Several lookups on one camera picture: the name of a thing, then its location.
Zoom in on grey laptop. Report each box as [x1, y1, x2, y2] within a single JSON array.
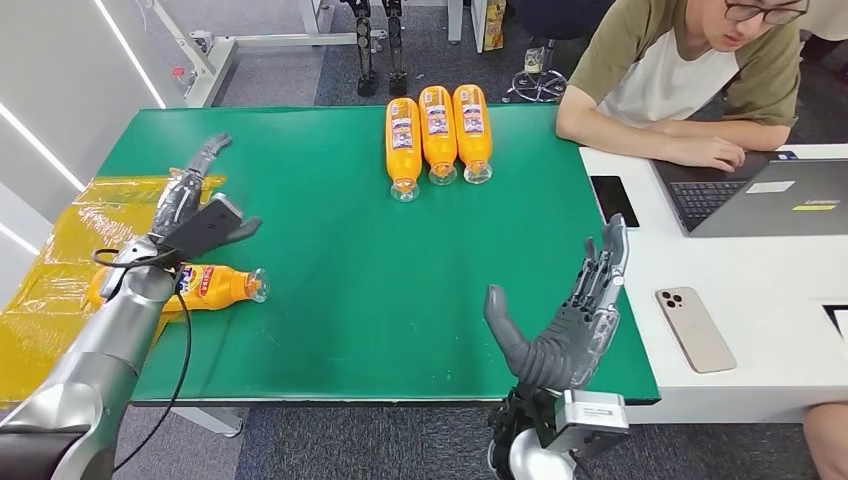
[[651, 150, 848, 239]]

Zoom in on chrome office chair base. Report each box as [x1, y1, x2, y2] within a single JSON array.
[[506, 38, 570, 105]]

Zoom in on person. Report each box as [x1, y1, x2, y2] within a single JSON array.
[[800, 400, 848, 480], [554, 0, 848, 174]]

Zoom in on black robot leg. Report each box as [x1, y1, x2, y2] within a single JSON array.
[[382, 0, 410, 98], [340, 0, 381, 99]]

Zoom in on beige smartphone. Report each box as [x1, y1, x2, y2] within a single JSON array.
[[654, 286, 739, 376]]

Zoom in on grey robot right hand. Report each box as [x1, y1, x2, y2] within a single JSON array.
[[482, 212, 631, 392]]

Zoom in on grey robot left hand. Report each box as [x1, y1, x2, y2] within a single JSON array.
[[148, 131, 264, 262]]

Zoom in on black smartphone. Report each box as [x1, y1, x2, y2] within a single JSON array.
[[588, 174, 642, 230]]

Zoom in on white metal stand frame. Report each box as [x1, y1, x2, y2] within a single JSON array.
[[135, 0, 390, 109]]

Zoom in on yellow printed carton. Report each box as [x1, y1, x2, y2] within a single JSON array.
[[481, 0, 509, 54]]

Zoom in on green table mat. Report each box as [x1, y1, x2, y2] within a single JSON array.
[[97, 103, 662, 407]]

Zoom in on orange juice bottle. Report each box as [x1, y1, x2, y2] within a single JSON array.
[[87, 262, 271, 314], [417, 84, 460, 187], [384, 96, 424, 204], [451, 83, 495, 185]]

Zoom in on yellow plastic sheet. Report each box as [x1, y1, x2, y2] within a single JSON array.
[[0, 172, 228, 410]]

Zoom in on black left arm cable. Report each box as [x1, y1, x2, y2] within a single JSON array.
[[91, 247, 195, 473]]

